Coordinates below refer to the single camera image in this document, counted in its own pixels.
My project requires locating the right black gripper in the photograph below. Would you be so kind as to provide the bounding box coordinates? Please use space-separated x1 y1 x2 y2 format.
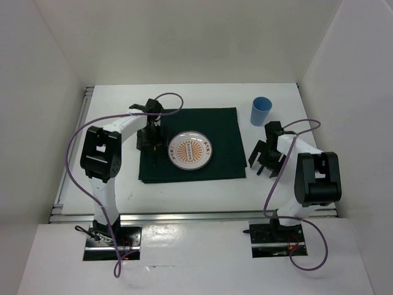
249 140 289 178

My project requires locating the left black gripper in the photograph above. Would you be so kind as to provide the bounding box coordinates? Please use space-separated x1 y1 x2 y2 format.
136 124 168 154

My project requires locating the gold knife black handle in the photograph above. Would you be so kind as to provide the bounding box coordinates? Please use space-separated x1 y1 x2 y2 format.
257 165 265 176

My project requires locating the gold fork black handle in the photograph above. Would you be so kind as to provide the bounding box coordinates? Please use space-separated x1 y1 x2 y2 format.
152 146 157 167

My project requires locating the round plate orange sunburst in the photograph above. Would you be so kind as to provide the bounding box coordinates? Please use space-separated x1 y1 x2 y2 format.
168 131 212 171

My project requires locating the dark green cloth placemat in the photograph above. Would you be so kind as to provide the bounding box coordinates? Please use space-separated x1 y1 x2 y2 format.
138 108 247 184

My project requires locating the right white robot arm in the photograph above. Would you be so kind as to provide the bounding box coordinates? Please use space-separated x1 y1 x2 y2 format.
248 121 342 241

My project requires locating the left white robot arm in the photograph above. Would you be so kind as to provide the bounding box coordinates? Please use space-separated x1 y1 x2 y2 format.
80 99 168 245

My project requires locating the blue plastic cup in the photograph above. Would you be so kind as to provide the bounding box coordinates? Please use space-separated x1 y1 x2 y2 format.
250 96 273 127

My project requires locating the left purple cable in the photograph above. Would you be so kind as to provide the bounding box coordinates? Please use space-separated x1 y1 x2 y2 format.
64 92 184 277

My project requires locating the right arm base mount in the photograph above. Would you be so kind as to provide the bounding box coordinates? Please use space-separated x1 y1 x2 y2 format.
243 219 308 258

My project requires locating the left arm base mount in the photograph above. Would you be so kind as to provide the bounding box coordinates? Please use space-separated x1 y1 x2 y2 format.
74 226 142 261

